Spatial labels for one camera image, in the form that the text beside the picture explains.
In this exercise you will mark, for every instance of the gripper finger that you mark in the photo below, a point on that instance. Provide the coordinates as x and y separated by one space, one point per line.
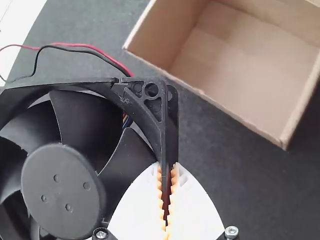
140 212
192 215

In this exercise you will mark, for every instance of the black square fan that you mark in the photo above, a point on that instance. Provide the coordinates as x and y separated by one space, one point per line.
62 187

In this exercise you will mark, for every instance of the cardboard box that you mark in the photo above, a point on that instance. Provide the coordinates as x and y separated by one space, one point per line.
250 62

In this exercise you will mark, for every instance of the black mat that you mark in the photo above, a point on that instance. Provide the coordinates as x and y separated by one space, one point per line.
225 155

